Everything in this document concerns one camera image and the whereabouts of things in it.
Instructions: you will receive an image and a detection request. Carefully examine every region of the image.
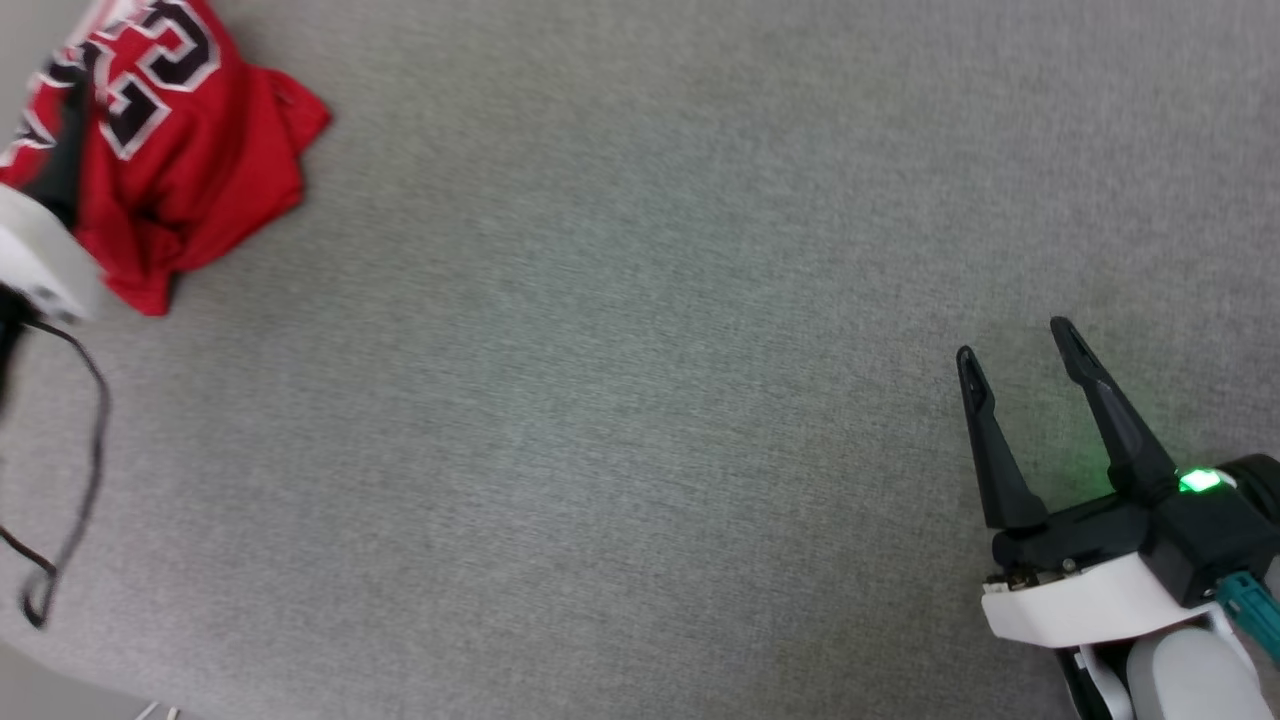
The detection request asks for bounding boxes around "teal cable connector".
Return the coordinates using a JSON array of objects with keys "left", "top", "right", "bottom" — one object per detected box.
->
[{"left": 1215, "top": 570, "right": 1280, "bottom": 663}]

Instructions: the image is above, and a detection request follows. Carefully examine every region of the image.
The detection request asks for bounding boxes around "red basketball jersey white trim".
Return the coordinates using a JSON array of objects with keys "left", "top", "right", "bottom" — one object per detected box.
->
[{"left": 0, "top": 0, "right": 333, "bottom": 317}]

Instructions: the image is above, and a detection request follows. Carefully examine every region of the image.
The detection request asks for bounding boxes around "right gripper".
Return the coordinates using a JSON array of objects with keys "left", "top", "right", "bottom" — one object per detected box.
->
[{"left": 956, "top": 316, "right": 1227, "bottom": 652}]

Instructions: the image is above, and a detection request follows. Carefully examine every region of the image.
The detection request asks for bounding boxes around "grey fabric sofa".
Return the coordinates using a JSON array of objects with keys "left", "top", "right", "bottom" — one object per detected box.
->
[{"left": 0, "top": 0, "right": 1280, "bottom": 720}]

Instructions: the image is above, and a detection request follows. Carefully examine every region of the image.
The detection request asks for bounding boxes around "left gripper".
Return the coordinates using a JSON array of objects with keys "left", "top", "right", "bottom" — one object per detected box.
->
[{"left": 0, "top": 72, "right": 107, "bottom": 324}]

